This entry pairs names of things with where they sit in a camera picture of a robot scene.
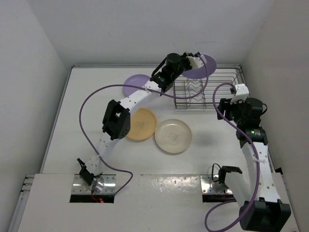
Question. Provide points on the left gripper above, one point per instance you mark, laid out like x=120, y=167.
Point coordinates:
x=183, y=57

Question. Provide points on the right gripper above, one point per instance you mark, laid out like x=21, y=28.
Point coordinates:
x=224, y=105

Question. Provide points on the purple plate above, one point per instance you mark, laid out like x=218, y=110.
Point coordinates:
x=135, y=80
x=202, y=71

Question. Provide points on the cream plate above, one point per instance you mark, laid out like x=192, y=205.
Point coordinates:
x=173, y=136

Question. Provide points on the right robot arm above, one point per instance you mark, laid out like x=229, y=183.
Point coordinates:
x=260, y=206

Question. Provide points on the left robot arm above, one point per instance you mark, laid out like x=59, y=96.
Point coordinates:
x=116, y=120

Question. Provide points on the orange plate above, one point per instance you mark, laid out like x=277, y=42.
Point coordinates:
x=143, y=124

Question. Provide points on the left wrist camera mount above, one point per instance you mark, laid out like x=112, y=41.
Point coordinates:
x=197, y=61

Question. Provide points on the wire dish rack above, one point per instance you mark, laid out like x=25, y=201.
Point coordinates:
x=196, y=95

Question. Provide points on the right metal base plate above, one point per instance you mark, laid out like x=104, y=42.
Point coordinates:
x=210, y=185

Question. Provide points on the metal base plate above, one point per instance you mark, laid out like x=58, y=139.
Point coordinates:
x=101, y=185
x=210, y=185

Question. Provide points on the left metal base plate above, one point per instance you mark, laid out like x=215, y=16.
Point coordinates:
x=101, y=185

